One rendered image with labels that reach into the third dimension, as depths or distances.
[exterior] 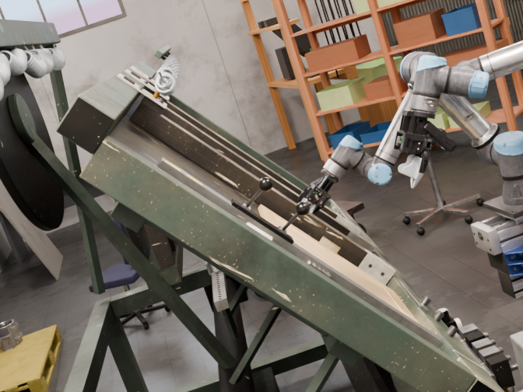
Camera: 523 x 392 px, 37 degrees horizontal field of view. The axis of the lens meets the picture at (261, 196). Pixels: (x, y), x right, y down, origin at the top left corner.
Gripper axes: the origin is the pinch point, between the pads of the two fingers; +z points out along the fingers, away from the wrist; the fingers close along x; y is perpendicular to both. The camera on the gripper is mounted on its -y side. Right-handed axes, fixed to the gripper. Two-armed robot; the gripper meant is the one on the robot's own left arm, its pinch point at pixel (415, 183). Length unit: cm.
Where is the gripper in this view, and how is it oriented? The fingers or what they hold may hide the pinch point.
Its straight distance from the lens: 224.0
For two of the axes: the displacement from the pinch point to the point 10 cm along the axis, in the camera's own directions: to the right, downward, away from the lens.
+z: -1.6, 9.8, 1.4
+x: 1.7, 1.7, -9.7
